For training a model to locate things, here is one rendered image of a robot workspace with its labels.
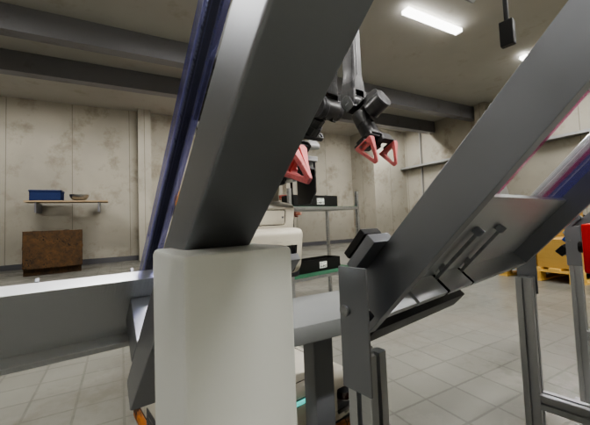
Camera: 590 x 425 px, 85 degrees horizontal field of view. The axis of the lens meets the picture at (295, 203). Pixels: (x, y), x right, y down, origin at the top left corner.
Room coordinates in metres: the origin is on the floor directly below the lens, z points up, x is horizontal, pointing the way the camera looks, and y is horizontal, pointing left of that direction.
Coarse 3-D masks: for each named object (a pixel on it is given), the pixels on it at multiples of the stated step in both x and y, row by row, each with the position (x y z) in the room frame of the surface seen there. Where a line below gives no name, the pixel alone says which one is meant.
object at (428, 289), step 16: (512, 256) 0.89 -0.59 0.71; (448, 272) 0.66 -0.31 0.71; (464, 272) 0.69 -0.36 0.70; (480, 272) 0.72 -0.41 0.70; (496, 272) 0.76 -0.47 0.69; (416, 288) 0.56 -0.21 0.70; (432, 288) 0.58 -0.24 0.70; (448, 288) 0.61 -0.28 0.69; (400, 304) 0.51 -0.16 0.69; (416, 304) 0.54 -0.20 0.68
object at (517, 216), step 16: (496, 208) 0.55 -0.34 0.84; (512, 208) 0.60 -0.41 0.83; (528, 208) 0.67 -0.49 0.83; (544, 208) 0.75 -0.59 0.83; (480, 224) 0.56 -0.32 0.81; (496, 224) 0.62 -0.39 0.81; (512, 224) 0.69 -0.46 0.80; (528, 224) 0.77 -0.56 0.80; (464, 240) 0.58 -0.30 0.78; (480, 240) 0.64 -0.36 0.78; (496, 240) 0.71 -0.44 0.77; (512, 240) 0.80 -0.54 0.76; (448, 256) 0.59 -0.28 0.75; (464, 256) 0.66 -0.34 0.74; (480, 256) 0.74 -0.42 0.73; (496, 256) 0.84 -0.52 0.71; (432, 272) 0.61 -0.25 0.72
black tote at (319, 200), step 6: (282, 198) 2.96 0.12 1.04; (294, 198) 2.85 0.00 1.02; (318, 198) 3.04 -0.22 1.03; (324, 198) 3.09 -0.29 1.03; (330, 198) 3.14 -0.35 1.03; (336, 198) 3.20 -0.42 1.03; (294, 204) 2.85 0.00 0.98; (312, 204) 2.98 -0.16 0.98; (318, 204) 3.03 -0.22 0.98; (324, 204) 3.09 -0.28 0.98; (330, 204) 3.14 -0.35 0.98; (336, 204) 3.20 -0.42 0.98
